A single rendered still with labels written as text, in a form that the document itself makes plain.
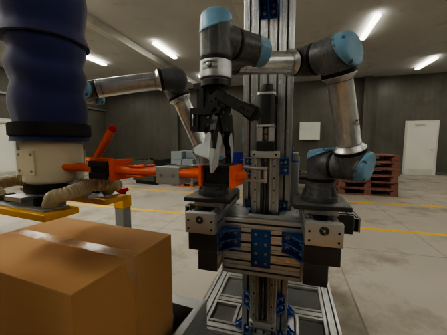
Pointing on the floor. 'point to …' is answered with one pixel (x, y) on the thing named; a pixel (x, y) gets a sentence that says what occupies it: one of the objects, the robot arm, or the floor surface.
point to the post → (123, 212)
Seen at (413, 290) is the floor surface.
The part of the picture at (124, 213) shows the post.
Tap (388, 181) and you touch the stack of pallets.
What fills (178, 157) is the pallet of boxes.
